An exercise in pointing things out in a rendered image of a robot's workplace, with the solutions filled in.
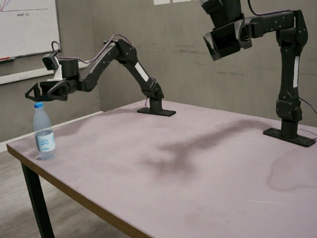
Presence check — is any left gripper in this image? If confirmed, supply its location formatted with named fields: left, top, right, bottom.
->
left=203, top=1, right=252, bottom=61

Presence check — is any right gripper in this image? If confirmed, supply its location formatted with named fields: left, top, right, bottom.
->
left=25, top=57, right=70, bottom=102

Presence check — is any clear plastic water bottle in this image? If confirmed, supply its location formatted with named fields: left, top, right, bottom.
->
left=33, top=107, right=57, bottom=161

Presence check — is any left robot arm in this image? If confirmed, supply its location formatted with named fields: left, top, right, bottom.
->
left=199, top=0, right=315, bottom=148

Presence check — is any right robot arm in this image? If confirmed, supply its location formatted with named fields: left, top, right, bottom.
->
left=42, top=39, right=176, bottom=117

